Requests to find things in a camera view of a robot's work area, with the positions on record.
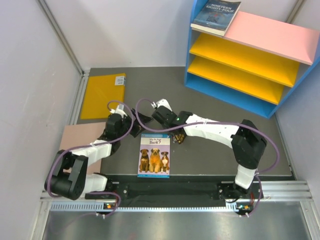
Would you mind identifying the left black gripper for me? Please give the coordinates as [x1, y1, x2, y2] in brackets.
[117, 108, 154, 139]

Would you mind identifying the black paperback book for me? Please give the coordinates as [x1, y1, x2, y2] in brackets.
[172, 133, 186, 145]

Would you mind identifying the dark blue hardcover book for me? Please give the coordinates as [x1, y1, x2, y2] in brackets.
[190, 0, 242, 37]

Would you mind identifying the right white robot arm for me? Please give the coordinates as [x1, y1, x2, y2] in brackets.
[152, 105, 267, 201]

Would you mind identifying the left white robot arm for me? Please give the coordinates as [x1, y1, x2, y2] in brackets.
[44, 108, 153, 200]

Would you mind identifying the purple dog book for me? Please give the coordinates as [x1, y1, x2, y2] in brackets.
[137, 133, 171, 179]

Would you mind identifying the yellow file folder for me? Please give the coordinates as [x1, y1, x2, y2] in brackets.
[80, 73, 126, 120]

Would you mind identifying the pink file folder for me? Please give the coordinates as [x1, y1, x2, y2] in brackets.
[60, 122, 105, 180]

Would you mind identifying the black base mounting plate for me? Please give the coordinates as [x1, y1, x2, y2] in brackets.
[84, 174, 264, 202]

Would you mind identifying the colourful wooden bookshelf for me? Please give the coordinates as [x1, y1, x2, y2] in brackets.
[184, 11, 320, 118]

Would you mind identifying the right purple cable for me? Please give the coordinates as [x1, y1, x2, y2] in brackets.
[134, 98, 280, 218]

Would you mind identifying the purple cable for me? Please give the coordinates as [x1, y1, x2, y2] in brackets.
[134, 98, 280, 218]
[47, 99, 135, 218]

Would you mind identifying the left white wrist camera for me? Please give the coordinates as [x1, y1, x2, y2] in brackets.
[109, 104, 127, 118]

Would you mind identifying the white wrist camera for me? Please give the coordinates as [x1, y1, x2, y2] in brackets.
[109, 104, 127, 118]
[151, 98, 173, 112]

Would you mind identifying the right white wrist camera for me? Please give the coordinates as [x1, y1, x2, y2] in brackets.
[151, 98, 173, 112]

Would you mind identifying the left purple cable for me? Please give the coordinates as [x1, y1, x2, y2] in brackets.
[47, 99, 135, 218]

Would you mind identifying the aluminium frame rail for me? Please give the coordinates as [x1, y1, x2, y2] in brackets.
[51, 176, 312, 214]

